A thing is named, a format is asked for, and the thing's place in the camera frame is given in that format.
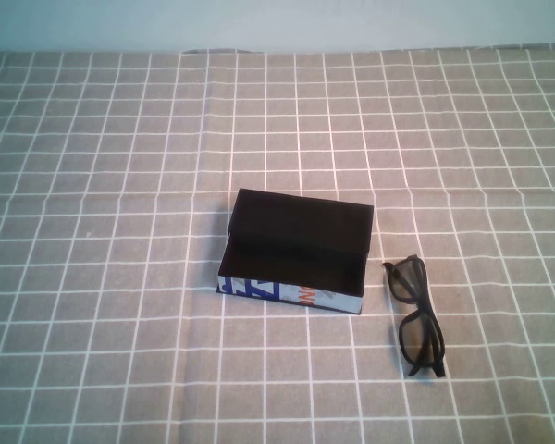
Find black open cardboard box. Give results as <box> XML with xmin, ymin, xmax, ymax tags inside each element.
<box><xmin>215</xmin><ymin>187</ymin><xmax>376</xmax><ymax>317</ymax></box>

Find gray white-grid tablecloth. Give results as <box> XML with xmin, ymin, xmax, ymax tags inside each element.
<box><xmin>0</xmin><ymin>43</ymin><xmax>555</xmax><ymax>444</ymax></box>

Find black frame glasses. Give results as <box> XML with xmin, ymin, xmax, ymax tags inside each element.
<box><xmin>381</xmin><ymin>254</ymin><xmax>448</xmax><ymax>381</ymax></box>

